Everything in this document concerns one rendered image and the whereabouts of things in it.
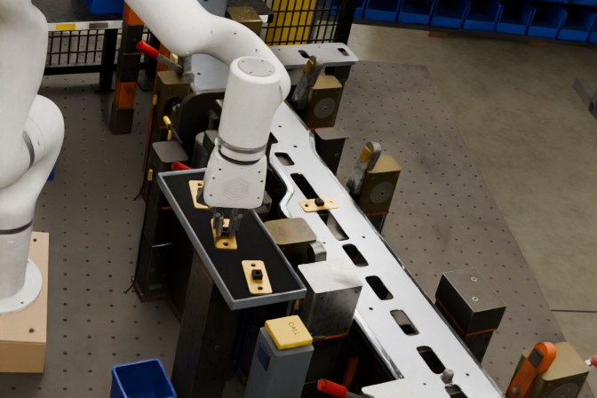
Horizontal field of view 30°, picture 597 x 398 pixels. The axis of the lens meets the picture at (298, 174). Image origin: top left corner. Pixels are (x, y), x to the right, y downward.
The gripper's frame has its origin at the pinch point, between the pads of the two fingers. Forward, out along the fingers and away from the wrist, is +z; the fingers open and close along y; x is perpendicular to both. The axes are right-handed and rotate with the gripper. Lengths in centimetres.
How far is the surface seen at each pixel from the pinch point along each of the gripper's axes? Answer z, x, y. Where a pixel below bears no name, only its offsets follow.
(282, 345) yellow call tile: 2.8, -27.5, 6.4
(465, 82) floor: 119, 273, 162
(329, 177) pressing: 19, 43, 31
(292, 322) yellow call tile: 2.7, -22.4, 8.9
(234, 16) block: 13, 105, 16
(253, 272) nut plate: 1.5, -11.4, 3.7
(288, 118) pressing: 19, 67, 25
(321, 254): 9.2, 3.7, 19.9
